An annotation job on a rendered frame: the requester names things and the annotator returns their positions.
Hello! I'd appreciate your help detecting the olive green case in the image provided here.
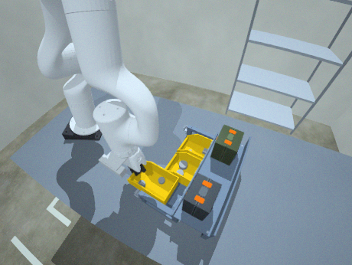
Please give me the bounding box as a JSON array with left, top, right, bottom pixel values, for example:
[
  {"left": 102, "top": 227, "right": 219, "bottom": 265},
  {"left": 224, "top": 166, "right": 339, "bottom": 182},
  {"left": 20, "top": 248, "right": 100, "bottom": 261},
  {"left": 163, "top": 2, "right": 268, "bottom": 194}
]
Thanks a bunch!
[{"left": 210, "top": 125, "right": 244, "bottom": 165}]

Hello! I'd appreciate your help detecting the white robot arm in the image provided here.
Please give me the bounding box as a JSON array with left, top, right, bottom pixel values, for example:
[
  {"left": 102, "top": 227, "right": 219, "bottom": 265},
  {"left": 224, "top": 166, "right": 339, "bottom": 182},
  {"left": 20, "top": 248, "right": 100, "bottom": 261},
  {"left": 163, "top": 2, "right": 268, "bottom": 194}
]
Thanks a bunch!
[{"left": 37, "top": 0, "right": 159, "bottom": 178}]

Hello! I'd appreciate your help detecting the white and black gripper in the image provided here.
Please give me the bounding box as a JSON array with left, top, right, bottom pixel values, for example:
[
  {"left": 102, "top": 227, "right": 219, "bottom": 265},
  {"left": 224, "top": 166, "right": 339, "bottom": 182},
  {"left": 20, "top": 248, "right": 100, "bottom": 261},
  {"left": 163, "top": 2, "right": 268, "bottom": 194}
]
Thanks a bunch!
[{"left": 124, "top": 148, "right": 147, "bottom": 176}]

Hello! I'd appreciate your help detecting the yellow open-front bin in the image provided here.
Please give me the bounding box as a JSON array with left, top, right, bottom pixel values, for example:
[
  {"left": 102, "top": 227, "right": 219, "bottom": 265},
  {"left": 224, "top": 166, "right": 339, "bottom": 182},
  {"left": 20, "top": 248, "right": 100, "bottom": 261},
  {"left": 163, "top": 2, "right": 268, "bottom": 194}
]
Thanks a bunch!
[
  {"left": 128, "top": 161, "right": 179, "bottom": 204},
  {"left": 178, "top": 134, "right": 212, "bottom": 159},
  {"left": 165, "top": 152, "right": 202, "bottom": 186}
]

